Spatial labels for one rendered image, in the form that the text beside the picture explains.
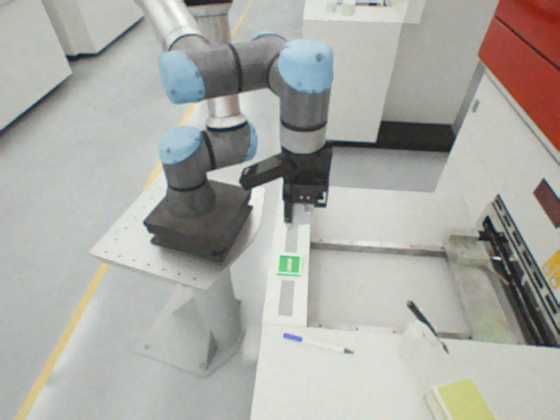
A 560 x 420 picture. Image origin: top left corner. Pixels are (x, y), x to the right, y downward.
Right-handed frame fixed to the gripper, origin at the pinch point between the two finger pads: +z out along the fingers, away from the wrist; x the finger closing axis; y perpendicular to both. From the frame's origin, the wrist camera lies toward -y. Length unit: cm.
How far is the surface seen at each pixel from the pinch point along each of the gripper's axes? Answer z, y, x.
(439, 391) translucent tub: 7.3, 26.9, -27.8
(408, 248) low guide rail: 25.7, 34.4, 17.2
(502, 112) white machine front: -3, 59, 46
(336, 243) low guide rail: 25.7, 13.6, 17.2
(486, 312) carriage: 23, 48, -4
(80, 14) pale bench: 60, -258, 354
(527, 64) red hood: -20, 54, 38
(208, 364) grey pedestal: 108, -35, 9
